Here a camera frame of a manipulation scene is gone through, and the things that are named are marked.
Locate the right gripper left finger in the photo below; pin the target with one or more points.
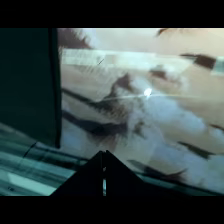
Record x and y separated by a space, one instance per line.
86 181

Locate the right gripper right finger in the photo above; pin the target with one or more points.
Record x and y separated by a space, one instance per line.
121 181

